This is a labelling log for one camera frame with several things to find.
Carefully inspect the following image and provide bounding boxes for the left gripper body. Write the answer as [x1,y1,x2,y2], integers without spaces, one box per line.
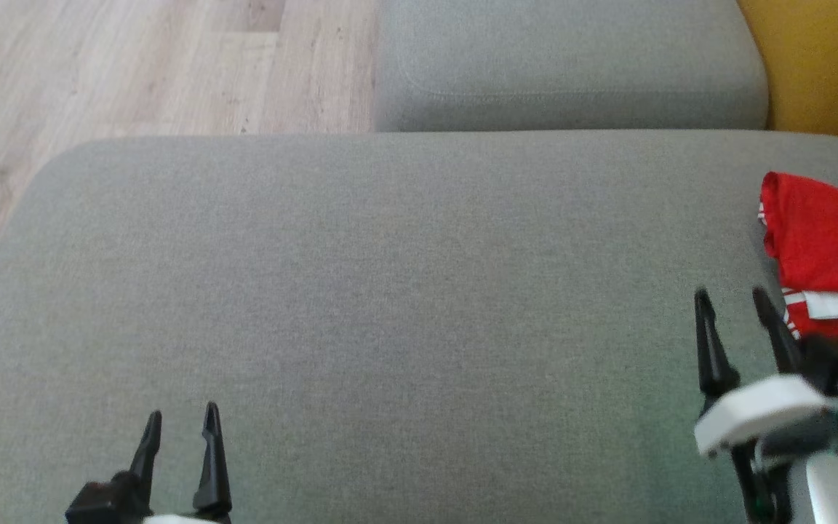
[64,470,232,524]

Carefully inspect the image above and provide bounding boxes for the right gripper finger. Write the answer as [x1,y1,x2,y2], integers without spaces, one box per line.
[751,287,805,376]
[693,288,741,398]

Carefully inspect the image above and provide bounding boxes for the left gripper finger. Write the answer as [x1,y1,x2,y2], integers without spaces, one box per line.
[130,410,164,504]
[193,401,234,520]

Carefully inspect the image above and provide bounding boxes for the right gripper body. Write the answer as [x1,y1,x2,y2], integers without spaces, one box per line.
[693,333,838,524]

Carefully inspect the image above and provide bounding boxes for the red shorts with white stripe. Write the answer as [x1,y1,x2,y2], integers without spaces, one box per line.
[757,171,838,341]

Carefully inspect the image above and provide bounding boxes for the large grey sofa seat cushion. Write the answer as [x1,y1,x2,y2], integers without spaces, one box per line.
[0,130,838,524]

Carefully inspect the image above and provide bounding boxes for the yellow sofa backrest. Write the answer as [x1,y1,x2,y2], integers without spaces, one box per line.
[735,0,838,150]

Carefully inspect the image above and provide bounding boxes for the small grey sofa cushion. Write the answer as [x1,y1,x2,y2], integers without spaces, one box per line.
[374,0,769,133]

